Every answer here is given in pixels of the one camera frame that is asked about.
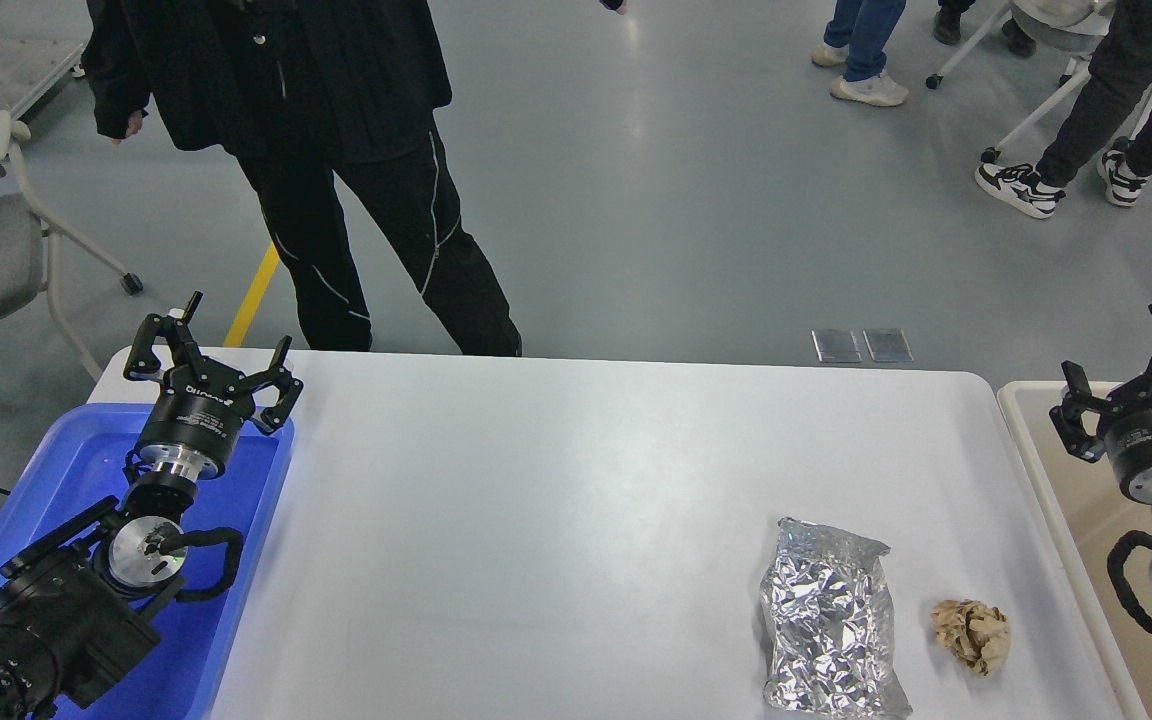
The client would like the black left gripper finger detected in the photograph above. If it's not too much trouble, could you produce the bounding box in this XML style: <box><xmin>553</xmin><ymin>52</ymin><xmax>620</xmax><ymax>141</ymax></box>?
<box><xmin>241</xmin><ymin>334</ymin><xmax>303</xmax><ymax>435</ymax></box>
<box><xmin>123</xmin><ymin>291</ymin><xmax>205</xmax><ymax>382</ymax></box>

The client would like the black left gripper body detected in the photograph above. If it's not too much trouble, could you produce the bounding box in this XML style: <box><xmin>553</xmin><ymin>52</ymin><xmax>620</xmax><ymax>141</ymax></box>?
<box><xmin>134</xmin><ymin>363</ymin><xmax>255</xmax><ymax>480</ymax></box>

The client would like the left metal floor plate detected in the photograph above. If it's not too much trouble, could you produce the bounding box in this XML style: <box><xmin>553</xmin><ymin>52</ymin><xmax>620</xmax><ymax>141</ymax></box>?
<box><xmin>812</xmin><ymin>329</ymin><xmax>863</xmax><ymax>364</ymax></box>

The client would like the person in blue jeans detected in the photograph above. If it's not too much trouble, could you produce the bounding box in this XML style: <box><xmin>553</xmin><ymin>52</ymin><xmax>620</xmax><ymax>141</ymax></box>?
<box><xmin>810</xmin><ymin>1</ymin><xmax>909</xmax><ymax>108</ymax></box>

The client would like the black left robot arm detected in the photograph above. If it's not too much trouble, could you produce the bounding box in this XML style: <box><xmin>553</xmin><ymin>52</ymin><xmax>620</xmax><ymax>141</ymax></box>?
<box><xmin>0</xmin><ymin>291</ymin><xmax>303</xmax><ymax>719</ymax></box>

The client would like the beige plastic bin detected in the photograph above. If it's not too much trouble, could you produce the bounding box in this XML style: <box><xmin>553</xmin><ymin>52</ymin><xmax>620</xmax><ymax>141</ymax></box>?
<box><xmin>996</xmin><ymin>381</ymin><xmax>1152</xmax><ymax>719</ymax></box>

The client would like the person in black trousers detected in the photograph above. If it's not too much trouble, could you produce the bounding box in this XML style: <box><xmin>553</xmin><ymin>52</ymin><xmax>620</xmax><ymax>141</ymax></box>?
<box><xmin>973</xmin><ymin>1</ymin><xmax>1152</xmax><ymax>219</ymax></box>

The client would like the blue plastic tray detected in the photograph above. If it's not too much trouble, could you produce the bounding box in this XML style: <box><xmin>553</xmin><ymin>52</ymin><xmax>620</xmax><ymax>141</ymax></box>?
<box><xmin>0</xmin><ymin>403</ymin><xmax>296</xmax><ymax>720</ymax></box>

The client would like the right metal floor plate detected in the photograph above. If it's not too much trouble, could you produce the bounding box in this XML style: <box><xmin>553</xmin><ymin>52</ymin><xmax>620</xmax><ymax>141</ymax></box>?
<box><xmin>861</xmin><ymin>328</ymin><xmax>914</xmax><ymax>364</ymax></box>

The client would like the metal floor plate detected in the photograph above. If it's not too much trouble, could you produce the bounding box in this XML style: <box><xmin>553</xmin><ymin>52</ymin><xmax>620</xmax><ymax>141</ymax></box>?
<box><xmin>861</xmin><ymin>328</ymin><xmax>914</xmax><ymax>364</ymax></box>
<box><xmin>812</xmin><ymin>329</ymin><xmax>863</xmax><ymax>364</ymax></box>

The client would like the person in black clothes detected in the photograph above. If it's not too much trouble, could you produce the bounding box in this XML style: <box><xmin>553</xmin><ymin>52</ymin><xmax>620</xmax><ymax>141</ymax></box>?
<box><xmin>82</xmin><ymin>0</ymin><xmax>628</xmax><ymax>357</ymax></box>

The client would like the crumpled brown paper ball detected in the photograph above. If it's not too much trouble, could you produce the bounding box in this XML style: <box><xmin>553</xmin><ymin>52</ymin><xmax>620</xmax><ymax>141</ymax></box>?
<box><xmin>931</xmin><ymin>600</ymin><xmax>1011</xmax><ymax>676</ymax></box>

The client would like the silver foil bag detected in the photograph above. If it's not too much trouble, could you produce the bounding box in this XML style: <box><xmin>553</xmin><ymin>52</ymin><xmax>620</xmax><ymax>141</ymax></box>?
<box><xmin>760</xmin><ymin>516</ymin><xmax>914</xmax><ymax>719</ymax></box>

